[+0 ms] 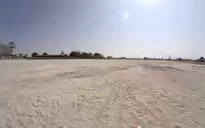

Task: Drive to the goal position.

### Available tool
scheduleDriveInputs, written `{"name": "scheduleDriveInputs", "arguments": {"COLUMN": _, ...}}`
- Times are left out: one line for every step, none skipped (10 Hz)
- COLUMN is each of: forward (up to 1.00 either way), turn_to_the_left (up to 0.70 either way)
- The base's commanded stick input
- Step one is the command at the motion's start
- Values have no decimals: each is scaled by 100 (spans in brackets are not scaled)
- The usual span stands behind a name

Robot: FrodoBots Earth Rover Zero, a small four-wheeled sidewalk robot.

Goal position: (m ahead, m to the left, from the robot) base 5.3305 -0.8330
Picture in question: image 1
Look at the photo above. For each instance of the distant row of trees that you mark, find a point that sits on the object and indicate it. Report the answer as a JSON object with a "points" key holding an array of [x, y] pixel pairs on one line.
{"points": [[76, 54]]}

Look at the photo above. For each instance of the pale sand ground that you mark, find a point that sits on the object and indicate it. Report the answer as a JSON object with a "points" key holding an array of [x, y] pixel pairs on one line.
{"points": [[103, 96]]}

